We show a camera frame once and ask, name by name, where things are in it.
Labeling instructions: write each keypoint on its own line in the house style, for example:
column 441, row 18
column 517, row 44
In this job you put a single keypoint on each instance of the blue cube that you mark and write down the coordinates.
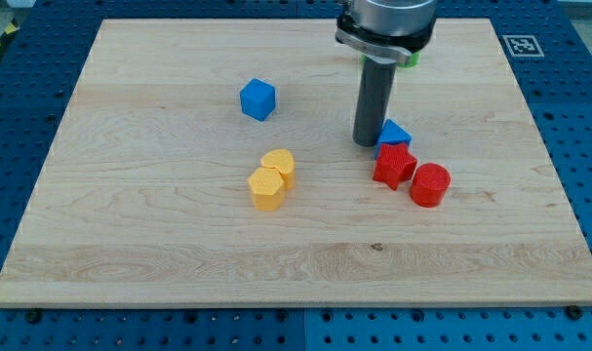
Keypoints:
column 258, row 99

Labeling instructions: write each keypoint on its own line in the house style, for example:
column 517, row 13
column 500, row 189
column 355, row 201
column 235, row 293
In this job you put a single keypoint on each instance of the wooden board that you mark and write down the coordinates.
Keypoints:
column 144, row 202

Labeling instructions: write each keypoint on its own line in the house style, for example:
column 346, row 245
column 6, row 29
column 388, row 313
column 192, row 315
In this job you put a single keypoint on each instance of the yellow heart block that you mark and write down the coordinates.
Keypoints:
column 284, row 162

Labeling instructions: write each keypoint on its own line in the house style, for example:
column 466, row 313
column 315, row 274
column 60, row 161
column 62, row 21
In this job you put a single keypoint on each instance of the yellow hexagon block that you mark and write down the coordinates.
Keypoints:
column 267, row 189

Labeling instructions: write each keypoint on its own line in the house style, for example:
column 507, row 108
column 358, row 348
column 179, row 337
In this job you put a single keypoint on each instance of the red star block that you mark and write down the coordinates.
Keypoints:
column 394, row 164

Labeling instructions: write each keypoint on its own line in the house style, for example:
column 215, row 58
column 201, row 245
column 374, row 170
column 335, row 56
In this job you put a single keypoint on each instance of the blue triangle block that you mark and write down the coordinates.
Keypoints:
column 392, row 134

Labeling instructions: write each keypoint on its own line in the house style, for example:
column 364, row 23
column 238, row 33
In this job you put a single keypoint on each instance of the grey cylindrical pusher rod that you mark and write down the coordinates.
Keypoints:
column 374, row 92

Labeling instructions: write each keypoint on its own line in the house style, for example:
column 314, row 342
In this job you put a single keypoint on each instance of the red cylinder block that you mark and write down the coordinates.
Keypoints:
column 430, row 184

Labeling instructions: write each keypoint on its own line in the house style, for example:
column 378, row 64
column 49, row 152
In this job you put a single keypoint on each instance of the green block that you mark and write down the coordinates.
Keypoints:
column 392, row 59

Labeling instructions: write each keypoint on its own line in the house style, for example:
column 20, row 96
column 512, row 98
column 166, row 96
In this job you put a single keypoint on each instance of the fiducial marker tag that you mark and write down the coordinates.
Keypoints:
column 522, row 46

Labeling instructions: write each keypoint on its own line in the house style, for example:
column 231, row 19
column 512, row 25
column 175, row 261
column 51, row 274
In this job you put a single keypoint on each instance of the yellow black hazard tape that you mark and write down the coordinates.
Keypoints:
column 8, row 35

